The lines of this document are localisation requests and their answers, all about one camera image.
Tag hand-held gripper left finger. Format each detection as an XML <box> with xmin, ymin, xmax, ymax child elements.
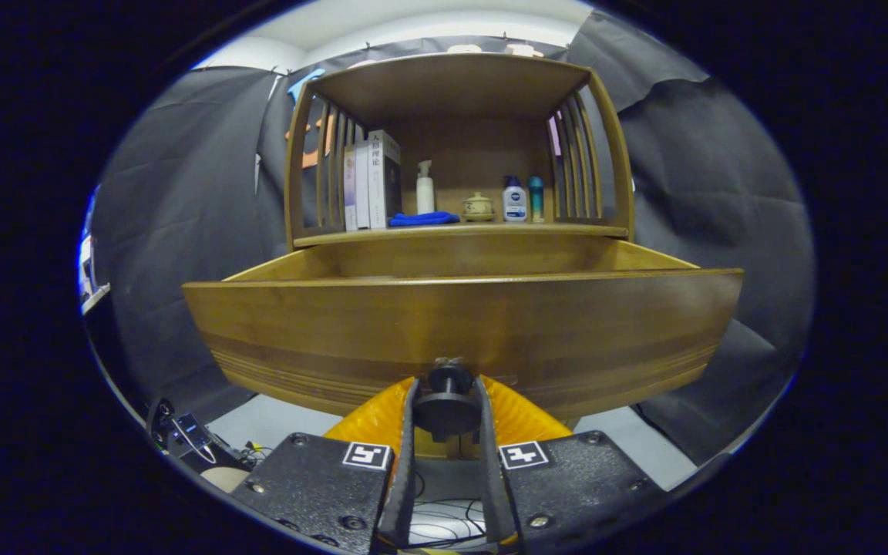
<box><xmin>230</xmin><ymin>375</ymin><xmax>420</xmax><ymax>555</ymax></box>

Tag white side shelf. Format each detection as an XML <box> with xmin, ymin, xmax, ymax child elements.
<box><xmin>80</xmin><ymin>282</ymin><xmax>112</xmax><ymax>315</ymax></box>

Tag white lotion bottle blue cap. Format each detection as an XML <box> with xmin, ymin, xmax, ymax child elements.
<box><xmin>502</xmin><ymin>175</ymin><xmax>529</xmax><ymax>224</ymax></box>

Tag black drawer knob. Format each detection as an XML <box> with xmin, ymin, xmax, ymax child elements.
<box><xmin>413</xmin><ymin>358</ymin><xmax>483</xmax><ymax>444</ymax></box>

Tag black electronic device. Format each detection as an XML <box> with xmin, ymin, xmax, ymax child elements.
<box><xmin>147</xmin><ymin>397</ymin><xmax>252</xmax><ymax>473</ymax></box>

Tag beige lidded tea bowl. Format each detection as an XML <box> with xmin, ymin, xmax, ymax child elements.
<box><xmin>462</xmin><ymin>192</ymin><xmax>496</xmax><ymax>223</ymax></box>

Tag wooden cabinet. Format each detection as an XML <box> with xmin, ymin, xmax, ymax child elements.
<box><xmin>284</xmin><ymin>52</ymin><xmax>636</xmax><ymax>251</ymax></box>

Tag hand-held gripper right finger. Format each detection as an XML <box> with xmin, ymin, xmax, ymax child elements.
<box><xmin>476</xmin><ymin>375</ymin><xmax>664</xmax><ymax>555</ymax></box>

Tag thick book dark portrait cover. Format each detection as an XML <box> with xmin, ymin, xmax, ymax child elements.
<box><xmin>367</xmin><ymin>129</ymin><xmax>403</xmax><ymax>230</ymax></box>

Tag wooden countertop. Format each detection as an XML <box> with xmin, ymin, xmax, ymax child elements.
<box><xmin>294</xmin><ymin>218</ymin><xmax>630</xmax><ymax>249</ymax></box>

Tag white pump bottle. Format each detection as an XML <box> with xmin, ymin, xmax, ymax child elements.
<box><xmin>415</xmin><ymin>160</ymin><xmax>436</xmax><ymax>216</ymax></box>

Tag thin white book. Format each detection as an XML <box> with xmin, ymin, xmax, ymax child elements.
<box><xmin>355</xmin><ymin>141</ymin><xmax>372</xmax><ymax>230</ymax></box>

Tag black floor cables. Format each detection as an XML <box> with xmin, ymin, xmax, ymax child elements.
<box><xmin>409</xmin><ymin>470</ymin><xmax>491</xmax><ymax>550</ymax></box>

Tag blue folded cloth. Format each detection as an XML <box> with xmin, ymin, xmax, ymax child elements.
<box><xmin>388</xmin><ymin>211</ymin><xmax>462</xmax><ymax>228</ymax></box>

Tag wooden drawer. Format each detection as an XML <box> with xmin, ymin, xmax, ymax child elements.
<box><xmin>182</xmin><ymin>237</ymin><xmax>745</xmax><ymax>421</ymax></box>

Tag pale purple book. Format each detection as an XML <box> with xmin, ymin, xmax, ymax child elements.
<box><xmin>344</xmin><ymin>146</ymin><xmax>358</xmax><ymax>232</ymax></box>

